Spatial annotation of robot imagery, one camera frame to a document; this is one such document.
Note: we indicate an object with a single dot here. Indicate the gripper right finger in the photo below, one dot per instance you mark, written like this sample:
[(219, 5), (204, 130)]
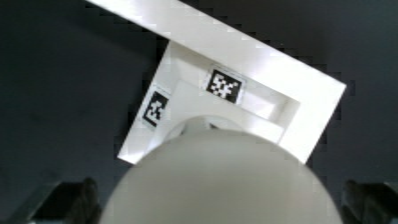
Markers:
[(370, 203)]

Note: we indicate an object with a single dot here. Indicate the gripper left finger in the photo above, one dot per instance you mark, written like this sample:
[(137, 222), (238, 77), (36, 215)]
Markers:
[(71, 204)]

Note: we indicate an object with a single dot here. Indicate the white lamp bulb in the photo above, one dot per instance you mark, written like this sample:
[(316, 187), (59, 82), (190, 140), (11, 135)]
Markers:
[(219, 178)]

